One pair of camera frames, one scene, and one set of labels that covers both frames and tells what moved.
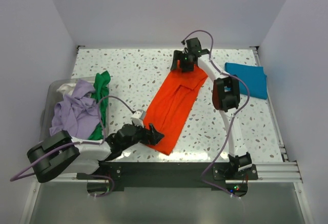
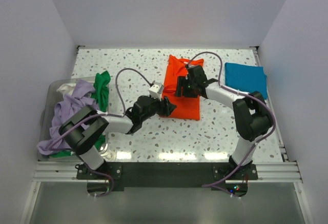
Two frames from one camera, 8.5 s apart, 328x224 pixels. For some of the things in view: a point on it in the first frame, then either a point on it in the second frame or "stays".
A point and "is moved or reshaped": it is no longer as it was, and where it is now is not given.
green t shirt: [101, 86] stays
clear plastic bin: [49, 102] stays
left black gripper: [150, 136] -> [165, 107]
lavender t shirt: [77, 113] stays
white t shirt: [66, 88] stays
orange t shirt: [171, 104] is moved or reshaped
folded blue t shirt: [254, 76] stays
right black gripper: [178, 55] -> [182, 81]
